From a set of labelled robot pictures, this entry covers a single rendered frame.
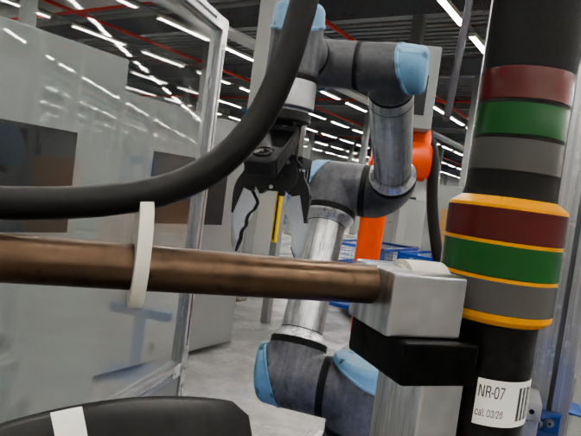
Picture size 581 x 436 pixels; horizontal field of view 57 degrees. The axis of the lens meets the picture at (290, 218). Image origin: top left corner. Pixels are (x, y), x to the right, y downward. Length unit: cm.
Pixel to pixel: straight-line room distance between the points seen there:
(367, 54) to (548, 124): 65
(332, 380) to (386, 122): 48
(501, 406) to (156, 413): 21
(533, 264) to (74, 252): 15
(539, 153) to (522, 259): 4
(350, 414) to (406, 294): 86
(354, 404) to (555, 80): 87
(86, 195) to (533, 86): 15
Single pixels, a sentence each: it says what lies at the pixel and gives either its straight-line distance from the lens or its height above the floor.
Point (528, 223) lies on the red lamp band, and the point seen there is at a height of 157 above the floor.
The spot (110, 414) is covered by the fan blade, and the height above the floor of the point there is 142.
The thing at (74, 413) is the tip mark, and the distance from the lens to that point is 35.
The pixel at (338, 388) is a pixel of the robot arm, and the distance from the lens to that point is 103.
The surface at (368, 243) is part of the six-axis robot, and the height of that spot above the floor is 122.
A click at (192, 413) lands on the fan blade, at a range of 37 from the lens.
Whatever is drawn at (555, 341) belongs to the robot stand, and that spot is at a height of 135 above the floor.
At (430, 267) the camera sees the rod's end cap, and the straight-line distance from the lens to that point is 20.
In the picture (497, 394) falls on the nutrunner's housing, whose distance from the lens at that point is 22.
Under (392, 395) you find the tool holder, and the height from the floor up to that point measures 150.
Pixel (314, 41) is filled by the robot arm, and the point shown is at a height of 178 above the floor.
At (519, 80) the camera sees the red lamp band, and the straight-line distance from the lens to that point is 21.
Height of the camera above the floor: 157
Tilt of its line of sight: 3 degrees down
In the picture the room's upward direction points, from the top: 8 degrees clockwise
